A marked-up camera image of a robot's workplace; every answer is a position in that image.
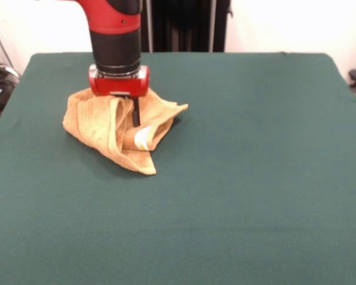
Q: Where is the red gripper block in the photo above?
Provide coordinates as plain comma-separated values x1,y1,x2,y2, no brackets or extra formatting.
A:
88,64,151,125

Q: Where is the tan terry towel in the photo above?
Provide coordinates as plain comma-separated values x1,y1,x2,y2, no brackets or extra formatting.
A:
62,88,189,176

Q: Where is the dark green table cloth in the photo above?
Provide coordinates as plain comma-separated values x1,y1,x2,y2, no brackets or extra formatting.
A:
0,52,356,285

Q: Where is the black pedestal column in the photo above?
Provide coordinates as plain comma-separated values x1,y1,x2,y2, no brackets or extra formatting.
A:
141,0,233,53

